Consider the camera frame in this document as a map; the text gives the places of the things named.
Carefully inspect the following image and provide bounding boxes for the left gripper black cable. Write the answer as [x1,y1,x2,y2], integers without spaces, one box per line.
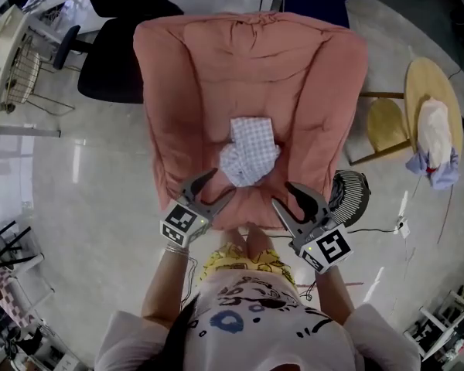
[179,254,200,311]

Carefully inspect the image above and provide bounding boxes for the round wooden table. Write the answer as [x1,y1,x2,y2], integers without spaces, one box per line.
[404,56,464,169]

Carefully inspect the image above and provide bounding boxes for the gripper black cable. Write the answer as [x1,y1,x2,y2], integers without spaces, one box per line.
[179,254,200,311]
[299,275,319,301]

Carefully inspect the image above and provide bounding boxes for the white blue checkered clothes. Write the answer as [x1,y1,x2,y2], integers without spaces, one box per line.
[219,116,282,189]

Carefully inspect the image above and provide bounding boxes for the silver bracelet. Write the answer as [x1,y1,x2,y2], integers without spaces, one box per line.
[163,244,190,257]

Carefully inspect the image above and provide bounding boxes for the black folding chair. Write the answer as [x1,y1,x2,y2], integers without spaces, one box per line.
[0,220,44,269]

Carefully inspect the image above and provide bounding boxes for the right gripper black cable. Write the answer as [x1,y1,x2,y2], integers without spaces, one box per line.
[299,275,319,301]

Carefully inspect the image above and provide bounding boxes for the cream pink cloth bundle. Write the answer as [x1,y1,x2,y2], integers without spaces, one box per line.
[416,96,454,170]

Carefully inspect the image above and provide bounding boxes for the pink cushioned armchair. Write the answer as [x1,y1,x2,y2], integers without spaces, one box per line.
[132,11,370,232]

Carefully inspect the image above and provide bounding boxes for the thin red cable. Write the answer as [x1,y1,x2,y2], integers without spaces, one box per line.
[435,183,455,246]

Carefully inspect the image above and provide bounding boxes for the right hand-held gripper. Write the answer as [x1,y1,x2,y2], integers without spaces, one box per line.
[271,182,352,274]

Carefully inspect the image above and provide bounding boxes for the person's yellow printed shorts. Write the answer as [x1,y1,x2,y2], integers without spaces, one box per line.
[200,243,296,286]

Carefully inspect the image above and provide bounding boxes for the pink checkered cloth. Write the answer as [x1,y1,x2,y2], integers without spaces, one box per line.
[0,252,36,328]

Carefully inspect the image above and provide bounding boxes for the black power cable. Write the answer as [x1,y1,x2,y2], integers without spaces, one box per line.
[346,226,401,236]

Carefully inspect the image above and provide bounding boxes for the wooden stool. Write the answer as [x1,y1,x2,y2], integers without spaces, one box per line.
[346,90,413,166]

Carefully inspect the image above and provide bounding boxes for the black office chair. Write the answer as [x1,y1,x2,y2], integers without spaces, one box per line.
[53,0,185,105]

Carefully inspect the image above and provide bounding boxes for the person's white printed t-shirt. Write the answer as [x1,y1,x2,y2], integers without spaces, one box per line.
[94,271,422,371]

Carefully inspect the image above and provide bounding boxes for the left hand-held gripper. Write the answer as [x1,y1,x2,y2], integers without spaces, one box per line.
[160,167,237,249]

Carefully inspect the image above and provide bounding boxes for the person's right forearm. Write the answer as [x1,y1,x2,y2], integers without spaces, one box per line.
[314,264,357,323]

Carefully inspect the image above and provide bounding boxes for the person's legs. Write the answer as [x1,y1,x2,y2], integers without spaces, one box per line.
[219,225,274,260]

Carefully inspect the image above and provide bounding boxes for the white storage rack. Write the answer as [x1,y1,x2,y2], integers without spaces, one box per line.
[403,279,464,363]

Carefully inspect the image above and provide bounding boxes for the light blue clothes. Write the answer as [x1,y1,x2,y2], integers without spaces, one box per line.
[405,146,461,192]

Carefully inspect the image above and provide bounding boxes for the white power strip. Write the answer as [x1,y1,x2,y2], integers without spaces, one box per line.
[394,215,411,240]

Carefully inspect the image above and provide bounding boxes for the gold wire chair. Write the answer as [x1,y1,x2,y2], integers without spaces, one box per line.
[4,36,77,116]

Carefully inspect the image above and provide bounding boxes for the person's left forearm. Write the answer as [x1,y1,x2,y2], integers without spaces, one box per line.
[140,245,191,321]

